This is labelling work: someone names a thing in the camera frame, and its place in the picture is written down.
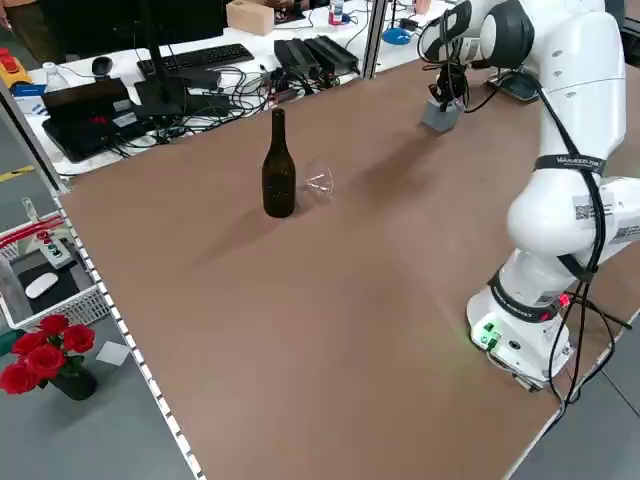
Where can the red white can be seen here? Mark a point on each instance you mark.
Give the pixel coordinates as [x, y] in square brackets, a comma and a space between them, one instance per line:
[336, 12]

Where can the brown cardboard box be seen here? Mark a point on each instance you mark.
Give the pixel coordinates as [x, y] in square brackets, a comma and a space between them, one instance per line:
[250, 19]

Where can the clear glass cup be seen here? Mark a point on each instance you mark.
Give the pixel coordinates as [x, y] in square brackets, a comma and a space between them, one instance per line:
[320, 185]

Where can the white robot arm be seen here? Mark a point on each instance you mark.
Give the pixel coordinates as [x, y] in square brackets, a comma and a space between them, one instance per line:
[575, 75]

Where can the person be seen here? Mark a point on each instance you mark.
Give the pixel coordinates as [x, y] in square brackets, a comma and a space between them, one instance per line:
[30, 30]

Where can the black power supply unit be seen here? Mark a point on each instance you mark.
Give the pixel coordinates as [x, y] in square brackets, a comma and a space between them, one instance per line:
[295, 55]
[332, 52]

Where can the white button box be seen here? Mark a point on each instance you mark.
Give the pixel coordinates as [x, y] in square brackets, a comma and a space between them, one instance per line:
[57, 255]

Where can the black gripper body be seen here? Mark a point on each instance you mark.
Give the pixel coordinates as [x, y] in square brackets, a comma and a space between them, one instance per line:
[451, 72]

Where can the white card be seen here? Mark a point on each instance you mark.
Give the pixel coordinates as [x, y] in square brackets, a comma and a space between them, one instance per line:
[111, 353]

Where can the blue box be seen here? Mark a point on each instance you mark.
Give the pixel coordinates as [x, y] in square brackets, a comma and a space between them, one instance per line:
[27, 90]

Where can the black mouse pad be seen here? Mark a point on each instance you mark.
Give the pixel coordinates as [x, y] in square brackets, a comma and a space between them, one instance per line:
[65, 290]

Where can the black laptop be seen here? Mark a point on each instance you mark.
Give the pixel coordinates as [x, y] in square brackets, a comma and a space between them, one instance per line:
[80, 125]

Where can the black vase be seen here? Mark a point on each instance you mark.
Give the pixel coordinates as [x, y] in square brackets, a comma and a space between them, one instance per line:
[75, 387]

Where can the aluminium table edge rail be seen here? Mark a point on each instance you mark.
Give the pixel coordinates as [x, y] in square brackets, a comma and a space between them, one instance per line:
[129, 340]

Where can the grey part base block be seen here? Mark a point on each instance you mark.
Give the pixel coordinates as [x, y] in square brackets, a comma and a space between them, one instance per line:
[440, 122]

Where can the black keyboard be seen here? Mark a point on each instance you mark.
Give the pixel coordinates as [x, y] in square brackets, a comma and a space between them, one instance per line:
[200, 57]

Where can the black monitor with stand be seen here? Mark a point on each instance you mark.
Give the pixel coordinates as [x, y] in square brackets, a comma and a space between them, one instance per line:
[162, 100]

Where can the clear water bottle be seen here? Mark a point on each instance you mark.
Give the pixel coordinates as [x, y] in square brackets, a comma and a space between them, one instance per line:
[54, 80]

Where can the aluminium frame post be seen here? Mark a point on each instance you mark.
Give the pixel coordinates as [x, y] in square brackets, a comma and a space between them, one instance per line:
[374, 40]
[30, 135]

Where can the white plastic basket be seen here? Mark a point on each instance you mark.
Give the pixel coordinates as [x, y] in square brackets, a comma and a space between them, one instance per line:
[75, 307]

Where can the white computer mouse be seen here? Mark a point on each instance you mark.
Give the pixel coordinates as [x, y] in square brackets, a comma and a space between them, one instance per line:
[41, 286]

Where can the blue round object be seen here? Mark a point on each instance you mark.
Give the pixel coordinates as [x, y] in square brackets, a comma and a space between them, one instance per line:
[397, 36]

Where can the black flat device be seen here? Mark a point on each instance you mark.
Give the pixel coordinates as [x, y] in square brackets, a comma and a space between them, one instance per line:
[515, 87]

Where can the black computer mouse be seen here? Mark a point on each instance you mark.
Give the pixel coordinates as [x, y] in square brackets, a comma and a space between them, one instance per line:
[102, 65]

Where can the red rose bouquet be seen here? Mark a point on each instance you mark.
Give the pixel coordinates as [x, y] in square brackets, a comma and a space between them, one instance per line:
[45, 360]

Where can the dark brown glass bottle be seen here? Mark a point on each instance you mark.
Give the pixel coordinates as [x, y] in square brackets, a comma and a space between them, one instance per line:
[278, 185]

